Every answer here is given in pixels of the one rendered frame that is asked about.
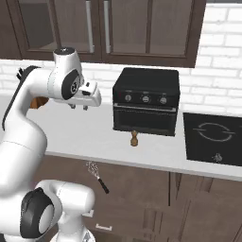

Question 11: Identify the dark brown glass cupboard door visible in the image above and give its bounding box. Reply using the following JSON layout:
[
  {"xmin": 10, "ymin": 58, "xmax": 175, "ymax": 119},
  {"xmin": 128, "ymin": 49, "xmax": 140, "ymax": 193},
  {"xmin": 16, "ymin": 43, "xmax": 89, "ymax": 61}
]
[
  {"xmin": 6, "ymin": 0, "xmax": 104, "ymax": 63},
  {"xmin": 101, "ymin": 0, "xmax": 207, "ymax": 69}
]

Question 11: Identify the black toaster oven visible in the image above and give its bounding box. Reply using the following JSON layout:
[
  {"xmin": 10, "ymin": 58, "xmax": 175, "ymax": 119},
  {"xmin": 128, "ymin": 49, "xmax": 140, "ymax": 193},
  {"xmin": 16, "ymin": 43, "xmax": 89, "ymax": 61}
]
[{"xmin": 112, "ymin": 66, "xmax": 182, "ymax": 137}]

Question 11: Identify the metal whisk with black handle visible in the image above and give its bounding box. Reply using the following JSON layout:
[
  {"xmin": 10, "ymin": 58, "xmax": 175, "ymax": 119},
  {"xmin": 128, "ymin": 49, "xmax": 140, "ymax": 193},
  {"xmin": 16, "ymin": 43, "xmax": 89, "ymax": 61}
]
[{"xmin": 85, "ymin": 161, "xmax": 111, "ymax": 195}]

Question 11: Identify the brown round object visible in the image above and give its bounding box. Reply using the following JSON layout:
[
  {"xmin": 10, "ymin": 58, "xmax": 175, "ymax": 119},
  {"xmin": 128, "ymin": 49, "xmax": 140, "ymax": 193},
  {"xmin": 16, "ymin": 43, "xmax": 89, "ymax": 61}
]
[{"xmin": 29, "ymin": 96, "xmax": 50, "ymax": 110}]

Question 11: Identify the brown wooden pepper mill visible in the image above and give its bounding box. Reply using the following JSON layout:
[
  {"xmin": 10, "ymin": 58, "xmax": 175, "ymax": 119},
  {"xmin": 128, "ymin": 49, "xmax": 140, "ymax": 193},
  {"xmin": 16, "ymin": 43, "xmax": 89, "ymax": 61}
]
[{"xmin": 130, "ymin": 130, "xmax": 141, "ymax": 147}]

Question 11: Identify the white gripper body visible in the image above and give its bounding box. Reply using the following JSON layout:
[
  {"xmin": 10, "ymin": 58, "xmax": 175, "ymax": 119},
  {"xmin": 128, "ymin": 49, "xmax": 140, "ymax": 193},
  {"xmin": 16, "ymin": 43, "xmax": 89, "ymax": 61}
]
[{"xmin": 65, "ymin": 87, "xmax": 103, "ymax": 108}]

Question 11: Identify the dark brown lower cupboard door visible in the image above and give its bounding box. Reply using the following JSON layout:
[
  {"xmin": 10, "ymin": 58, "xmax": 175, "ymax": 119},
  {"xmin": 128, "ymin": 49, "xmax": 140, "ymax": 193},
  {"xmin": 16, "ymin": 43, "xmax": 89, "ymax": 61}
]
[{"xmin": 169, "ymin": 171, "xmax": 242, "ymax": 242}]

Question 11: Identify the black hob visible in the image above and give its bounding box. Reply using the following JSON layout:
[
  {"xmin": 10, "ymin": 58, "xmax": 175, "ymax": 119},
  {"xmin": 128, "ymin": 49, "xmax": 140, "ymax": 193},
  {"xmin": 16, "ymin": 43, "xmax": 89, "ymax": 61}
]
[{"xmin": 182, "ymin": 112, "xmax": 242, "ymax": 167}]

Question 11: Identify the silver cupboard door handle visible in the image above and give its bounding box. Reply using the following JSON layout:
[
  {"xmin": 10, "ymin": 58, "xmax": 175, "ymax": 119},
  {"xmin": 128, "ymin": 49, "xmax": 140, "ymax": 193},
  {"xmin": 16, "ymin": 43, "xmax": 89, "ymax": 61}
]
[
  {"xmin": 85, "ymin": 0, "xmax": 95, "ymax": 54},
  {"xmin": 102, "ymin": 0, "xmax": 112, "ymax": 55}
]

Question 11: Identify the dark brown open drawer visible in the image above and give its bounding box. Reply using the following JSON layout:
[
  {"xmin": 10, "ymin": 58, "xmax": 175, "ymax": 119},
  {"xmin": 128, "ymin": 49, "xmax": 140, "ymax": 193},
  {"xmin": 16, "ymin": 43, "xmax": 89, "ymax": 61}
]
[{"xmin": 31, "ymin": 154, "xmax": 173, "ymax": 242}]

